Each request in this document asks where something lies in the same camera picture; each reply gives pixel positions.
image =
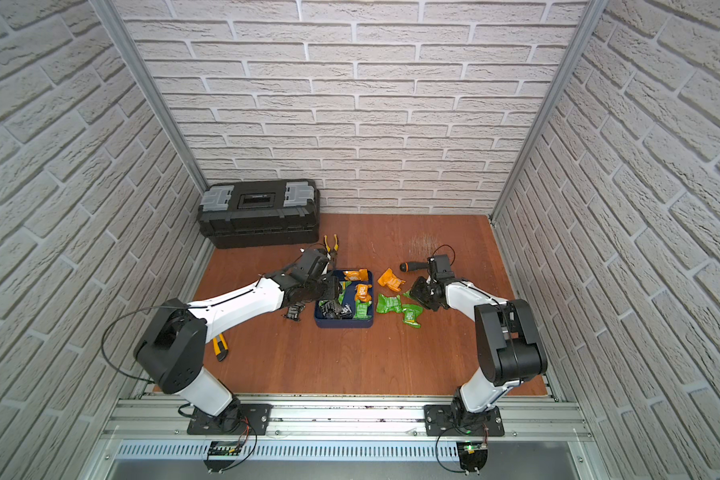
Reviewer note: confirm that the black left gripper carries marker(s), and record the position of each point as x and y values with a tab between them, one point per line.
325	290

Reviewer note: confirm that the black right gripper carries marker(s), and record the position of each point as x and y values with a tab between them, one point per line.
417	293

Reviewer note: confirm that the black checkered cookie packet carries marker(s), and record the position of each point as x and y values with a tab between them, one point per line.
294	311

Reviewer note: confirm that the green cookie packet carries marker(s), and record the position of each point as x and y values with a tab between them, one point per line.
389	304
411	312

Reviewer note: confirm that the large orange cookie packet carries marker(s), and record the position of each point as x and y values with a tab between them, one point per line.
391	281

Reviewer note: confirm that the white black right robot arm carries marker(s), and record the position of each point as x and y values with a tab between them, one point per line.
509	347

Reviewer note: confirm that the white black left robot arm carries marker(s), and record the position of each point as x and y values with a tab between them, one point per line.
171	350

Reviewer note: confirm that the dark blue storage box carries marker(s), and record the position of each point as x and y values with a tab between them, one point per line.
363	312

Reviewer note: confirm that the orange cookie packet front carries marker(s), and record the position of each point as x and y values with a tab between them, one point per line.
363	293

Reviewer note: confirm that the black toolbox grey latches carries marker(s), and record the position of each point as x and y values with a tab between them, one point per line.
260	213

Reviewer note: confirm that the yellow utility knife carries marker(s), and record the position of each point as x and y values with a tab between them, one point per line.
220	347

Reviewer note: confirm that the yellow handled needle-nose pliers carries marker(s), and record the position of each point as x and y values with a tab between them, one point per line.
331	246

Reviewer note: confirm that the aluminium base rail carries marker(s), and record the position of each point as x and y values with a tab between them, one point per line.
348	437

